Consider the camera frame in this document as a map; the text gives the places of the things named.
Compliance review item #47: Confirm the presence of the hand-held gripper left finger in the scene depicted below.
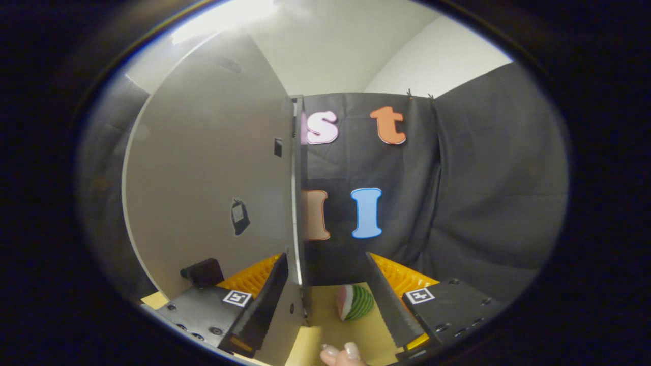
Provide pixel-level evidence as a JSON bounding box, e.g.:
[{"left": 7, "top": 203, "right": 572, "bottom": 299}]
[{"left": 141, "top": 253, "right": 289, "bottom": 358}]

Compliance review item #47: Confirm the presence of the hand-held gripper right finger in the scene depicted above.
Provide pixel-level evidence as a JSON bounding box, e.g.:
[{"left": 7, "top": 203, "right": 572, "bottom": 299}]
[{"left": 365, "top": 252, "right": 504, "bottom": 357}]

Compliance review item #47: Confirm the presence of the grey shoe cabinet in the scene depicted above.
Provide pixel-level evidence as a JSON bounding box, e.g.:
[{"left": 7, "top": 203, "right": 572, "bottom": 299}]
[{"left": 290, "top": 95, "right": 312, "bottom": 328}]

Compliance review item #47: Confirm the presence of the white shoe cabinet door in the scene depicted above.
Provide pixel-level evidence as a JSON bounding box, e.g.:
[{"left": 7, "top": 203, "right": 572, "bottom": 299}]
[{"left": 121, "top": 28, "right": 307, "bottom": 366}]

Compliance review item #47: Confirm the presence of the watermelon slice toy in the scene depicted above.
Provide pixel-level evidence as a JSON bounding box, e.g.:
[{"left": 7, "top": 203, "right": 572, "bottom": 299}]
[{"left": 336, "top": 284, "right": 376, "bottom": 322}]

